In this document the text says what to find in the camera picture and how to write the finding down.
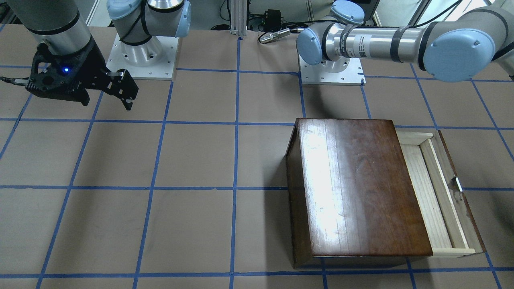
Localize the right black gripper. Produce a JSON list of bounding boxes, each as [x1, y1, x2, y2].
[[76, 38, 139, 110]]

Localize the wooden drawer with white handle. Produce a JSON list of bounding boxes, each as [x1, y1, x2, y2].
[[397, 130, 486, 258]]

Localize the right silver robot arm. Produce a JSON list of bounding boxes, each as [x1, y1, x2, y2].
[[1, 0, 192, 110]]

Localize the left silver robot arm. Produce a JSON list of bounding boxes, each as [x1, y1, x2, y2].
[[296, 0, 514, 82]]

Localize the dark wooden drawer box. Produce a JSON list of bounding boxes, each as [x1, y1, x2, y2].
[[285, 118, 434, 269]]

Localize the silver cylindrical connector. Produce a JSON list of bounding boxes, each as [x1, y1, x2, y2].
[[258, 28, 291, 44]]

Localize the black power supply box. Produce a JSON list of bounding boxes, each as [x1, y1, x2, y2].
[[263, 9, 281, 29]]

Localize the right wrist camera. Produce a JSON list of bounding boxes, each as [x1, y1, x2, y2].
[[1, 39, 85, 102]]

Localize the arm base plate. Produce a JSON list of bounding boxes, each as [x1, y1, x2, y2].
[[106, 35, 181, 80], [298, 49, 367, 85]]

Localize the rear aluminium frame post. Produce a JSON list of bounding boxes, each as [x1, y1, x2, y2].
[[227, 0, 248, 39]]

